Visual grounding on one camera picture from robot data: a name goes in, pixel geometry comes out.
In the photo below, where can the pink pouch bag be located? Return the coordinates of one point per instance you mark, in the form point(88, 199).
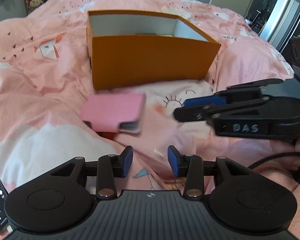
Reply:
point(114, 113)

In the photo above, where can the person right hand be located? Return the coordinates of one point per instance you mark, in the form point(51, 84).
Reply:
point(290, 163)

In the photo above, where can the orange cardboard storage box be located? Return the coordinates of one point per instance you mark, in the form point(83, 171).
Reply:
point(132, 48)

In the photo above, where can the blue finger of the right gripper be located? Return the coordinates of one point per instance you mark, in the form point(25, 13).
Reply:
point(200, 109)
point(247, 90)

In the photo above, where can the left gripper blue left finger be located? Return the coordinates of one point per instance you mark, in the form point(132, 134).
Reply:
point(118, 165)

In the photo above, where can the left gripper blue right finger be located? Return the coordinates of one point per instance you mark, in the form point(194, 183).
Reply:
point(181, 164)

